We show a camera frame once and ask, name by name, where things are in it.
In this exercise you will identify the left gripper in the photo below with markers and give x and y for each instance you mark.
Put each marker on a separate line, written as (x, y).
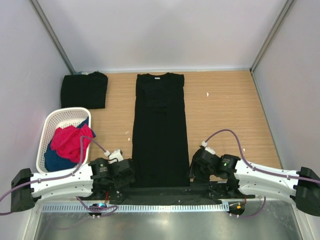
(128, 179)

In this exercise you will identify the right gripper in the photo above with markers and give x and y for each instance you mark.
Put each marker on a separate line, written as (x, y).
(194, 171)

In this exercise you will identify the black t shirt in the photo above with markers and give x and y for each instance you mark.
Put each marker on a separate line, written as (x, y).
(159, 138)
(86, 91)

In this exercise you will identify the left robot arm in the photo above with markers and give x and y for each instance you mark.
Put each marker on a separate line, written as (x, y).
(93, 178)

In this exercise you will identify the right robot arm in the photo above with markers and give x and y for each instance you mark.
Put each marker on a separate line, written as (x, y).
(246, 179)

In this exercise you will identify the pink t shirt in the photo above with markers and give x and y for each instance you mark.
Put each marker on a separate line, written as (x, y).
(67, 141)

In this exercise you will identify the blue t shirt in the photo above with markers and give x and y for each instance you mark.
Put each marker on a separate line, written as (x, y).
(54, 163)

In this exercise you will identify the white plastic laundry basket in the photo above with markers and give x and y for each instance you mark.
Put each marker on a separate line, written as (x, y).
(61, 118)

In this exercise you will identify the folded black t shirt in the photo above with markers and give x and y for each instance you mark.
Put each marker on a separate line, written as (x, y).
(86, 91)

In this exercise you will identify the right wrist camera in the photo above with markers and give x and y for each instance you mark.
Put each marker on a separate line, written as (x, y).
(210, 150)

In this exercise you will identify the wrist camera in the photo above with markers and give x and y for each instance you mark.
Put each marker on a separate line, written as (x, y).
(116, 156)
(210, 150)

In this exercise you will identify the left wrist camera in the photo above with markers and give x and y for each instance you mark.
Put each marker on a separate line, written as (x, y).
(116, 156)

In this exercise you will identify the slotted cable duct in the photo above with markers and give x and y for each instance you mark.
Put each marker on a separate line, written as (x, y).
(78, 208)

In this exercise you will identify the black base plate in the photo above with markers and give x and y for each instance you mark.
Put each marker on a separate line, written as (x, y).
(198, 193)

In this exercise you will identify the aluminium rail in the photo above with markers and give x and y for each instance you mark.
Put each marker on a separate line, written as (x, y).
(270, 200)

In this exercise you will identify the right frame post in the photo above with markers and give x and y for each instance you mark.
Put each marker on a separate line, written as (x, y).
(280, 19)

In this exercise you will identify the frame post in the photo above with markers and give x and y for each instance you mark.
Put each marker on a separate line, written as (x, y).
(51, 33)
(280, 19)

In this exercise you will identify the left frame post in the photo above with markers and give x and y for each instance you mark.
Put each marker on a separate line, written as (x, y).
(51, 33)

